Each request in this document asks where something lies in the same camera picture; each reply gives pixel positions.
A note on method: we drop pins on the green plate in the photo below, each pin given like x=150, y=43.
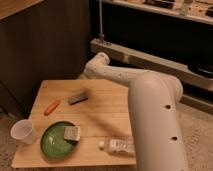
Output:
x=52, y=143

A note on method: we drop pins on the dark wooden cabinet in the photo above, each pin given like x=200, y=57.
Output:
x=45, y=42

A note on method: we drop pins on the clear plastic bottle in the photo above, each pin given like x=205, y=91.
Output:
x=118, y=147

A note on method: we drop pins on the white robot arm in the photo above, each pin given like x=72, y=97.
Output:
x=152, y=99

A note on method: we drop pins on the clear plastic cup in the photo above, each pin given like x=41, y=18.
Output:
x=23, y=131

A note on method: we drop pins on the wooden table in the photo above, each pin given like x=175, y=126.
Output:
x=104, y=114

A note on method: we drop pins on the grey sponge block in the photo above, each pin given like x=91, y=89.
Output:
x=72, y=133

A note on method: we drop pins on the metal shelf rack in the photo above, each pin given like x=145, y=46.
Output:
x=157, y=42

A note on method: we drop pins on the orange carrot toy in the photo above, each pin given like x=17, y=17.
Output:
x=51, y=107

